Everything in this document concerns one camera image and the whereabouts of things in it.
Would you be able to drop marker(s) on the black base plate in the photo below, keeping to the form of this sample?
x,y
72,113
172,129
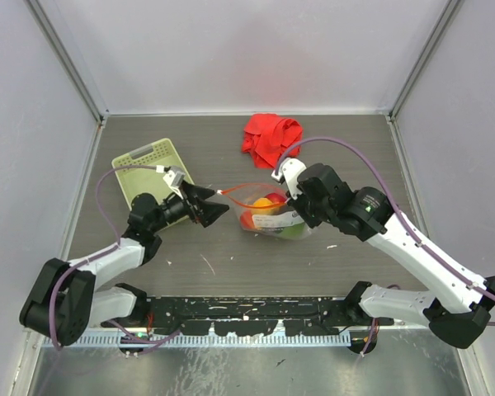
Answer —
x,y
198,316

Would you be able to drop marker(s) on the yellow orange fruit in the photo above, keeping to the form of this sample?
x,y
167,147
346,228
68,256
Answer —
x,y
262,206

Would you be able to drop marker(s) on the red crumpled cloth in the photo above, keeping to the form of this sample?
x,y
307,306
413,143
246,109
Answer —
x,y
267,136

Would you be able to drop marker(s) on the red apple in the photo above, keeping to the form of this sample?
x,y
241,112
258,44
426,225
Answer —
x,y
277,200

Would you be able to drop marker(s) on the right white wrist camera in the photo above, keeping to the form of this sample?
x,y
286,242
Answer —
x,y
287,173

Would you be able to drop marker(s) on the red strawberry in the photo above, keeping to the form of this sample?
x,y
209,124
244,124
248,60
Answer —
x,y
246,220

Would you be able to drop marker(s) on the clear zip top bag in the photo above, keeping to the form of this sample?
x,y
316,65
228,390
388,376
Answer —
x,y
243,196

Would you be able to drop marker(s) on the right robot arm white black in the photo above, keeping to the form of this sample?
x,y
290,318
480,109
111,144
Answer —
x,y
457,302

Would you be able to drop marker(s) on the slotted cable duct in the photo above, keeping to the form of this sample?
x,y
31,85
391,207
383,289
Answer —
x,y
276,339

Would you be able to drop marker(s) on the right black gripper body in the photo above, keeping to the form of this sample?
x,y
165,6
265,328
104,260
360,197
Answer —
x,y
313,214

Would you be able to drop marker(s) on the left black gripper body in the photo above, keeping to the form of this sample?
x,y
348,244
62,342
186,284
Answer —
x,y
175,208

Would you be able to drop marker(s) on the green leafy vegetable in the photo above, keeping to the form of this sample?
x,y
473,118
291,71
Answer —
x,y
295,232

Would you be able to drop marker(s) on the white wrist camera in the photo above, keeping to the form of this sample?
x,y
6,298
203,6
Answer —
x,y
287,173
173,177

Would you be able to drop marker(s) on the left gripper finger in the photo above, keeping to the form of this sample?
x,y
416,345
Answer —
x,y
195,194
208,213

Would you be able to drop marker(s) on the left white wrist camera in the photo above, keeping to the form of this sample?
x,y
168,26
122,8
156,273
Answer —
x,y
173,177

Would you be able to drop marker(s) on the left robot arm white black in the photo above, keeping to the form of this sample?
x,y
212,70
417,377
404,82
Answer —
x,y
66,297

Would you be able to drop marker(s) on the green plastic basket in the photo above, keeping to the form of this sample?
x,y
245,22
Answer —
x,y
134,181

